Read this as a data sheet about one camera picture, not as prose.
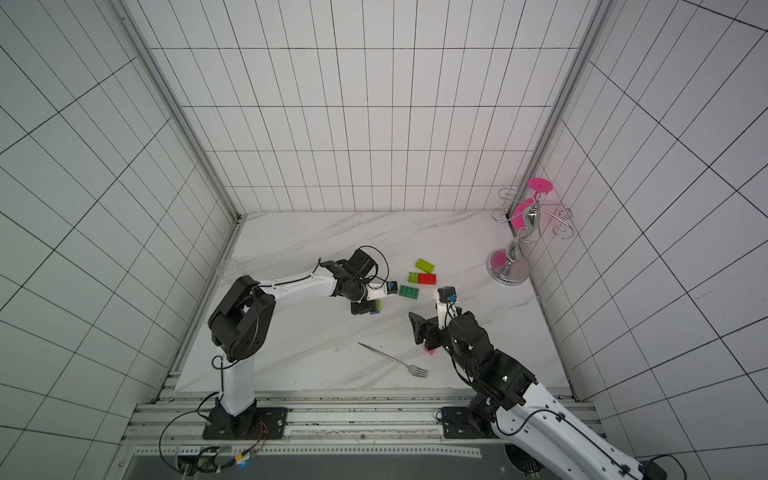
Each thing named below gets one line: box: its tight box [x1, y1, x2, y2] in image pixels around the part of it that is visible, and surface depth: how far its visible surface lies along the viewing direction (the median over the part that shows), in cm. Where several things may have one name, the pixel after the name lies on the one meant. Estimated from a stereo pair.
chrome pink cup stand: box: [486, 177, 575, 286], surface depth 100 cm
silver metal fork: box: [358, 342, 429, 378], surface depth 83 cm
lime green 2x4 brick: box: [415, 258, 435, 274], surface depth 105 cm
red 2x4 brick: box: [418, 273, 437, 285], surface depth 102 cm
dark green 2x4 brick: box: [398, 285, 420, 300], surface depth 97 cm
